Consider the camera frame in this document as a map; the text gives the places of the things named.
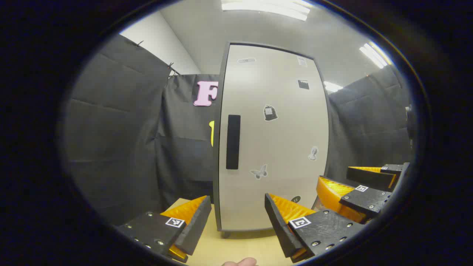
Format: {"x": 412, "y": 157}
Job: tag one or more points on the black backdrop cloth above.
{"x": 118, "y": 140}

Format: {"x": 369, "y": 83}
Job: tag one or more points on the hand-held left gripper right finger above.
{"x": 279, "y": 225}

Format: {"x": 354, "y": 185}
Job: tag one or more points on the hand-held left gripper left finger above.
{"x": 197, "y": 225}

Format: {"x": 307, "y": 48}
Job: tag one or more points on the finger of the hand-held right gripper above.
{"x": 369, "y": 178}
{"x": 366, "y": 201}

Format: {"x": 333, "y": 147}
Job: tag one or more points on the large ceiling light panel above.
{"x": 264, "y": 7}

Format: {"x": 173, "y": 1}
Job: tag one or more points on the grey cabinet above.
{"x": 216, "y": 147}

